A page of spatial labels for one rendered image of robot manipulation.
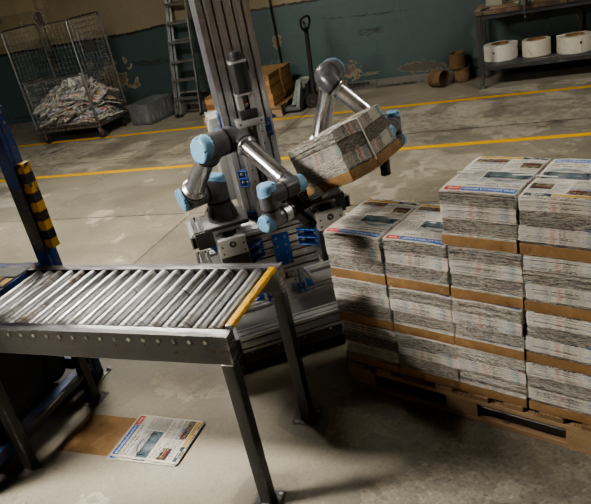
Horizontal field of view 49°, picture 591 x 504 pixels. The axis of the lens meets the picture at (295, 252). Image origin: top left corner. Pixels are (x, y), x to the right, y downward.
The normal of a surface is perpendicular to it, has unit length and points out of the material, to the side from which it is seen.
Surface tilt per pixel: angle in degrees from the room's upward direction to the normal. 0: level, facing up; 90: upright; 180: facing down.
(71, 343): 90
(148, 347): 90
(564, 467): 0
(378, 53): 90
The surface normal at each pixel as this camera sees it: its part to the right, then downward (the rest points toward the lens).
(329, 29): -0.33, 0.46
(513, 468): -0.18, -0.89
